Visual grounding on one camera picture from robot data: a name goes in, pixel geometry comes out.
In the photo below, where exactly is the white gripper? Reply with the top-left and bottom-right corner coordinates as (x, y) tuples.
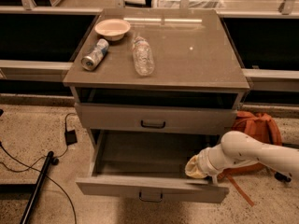
(185, 147), (222, 185)

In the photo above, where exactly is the white paper bowl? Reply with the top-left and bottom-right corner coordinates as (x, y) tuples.
(94, 19), (131, 41)

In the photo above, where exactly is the clear plastic water bottle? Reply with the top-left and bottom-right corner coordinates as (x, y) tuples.
(132, 36), (155, 77)

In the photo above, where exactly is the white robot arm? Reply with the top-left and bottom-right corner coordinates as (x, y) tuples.
(185, 131), (299, 180)

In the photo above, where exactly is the grey drawer cabinet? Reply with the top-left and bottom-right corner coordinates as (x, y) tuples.
(63, 7), (251, 161)

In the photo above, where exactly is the grey top drawer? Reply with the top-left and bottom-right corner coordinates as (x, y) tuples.
(75, 103), (236, 135)

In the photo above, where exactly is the silver blue drink can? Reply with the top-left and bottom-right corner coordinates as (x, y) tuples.
(81, 38), (109, 71)

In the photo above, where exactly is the orange backpack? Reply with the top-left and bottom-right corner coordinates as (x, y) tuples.
(218, 111), (282, 206)

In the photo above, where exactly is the grey drawer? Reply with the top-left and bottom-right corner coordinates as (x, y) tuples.
(75, 103), (236, 135)
(76, 131), (229, 203)

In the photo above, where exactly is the black floor cable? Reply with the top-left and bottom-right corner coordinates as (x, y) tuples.
(0, 112), (78, 224)

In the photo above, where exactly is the black metal floor bar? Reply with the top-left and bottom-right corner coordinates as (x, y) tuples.
(20, 151), (54, 224)

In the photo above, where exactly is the black power adapter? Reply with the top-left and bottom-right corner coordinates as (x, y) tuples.
(64, 130), (78, 146)

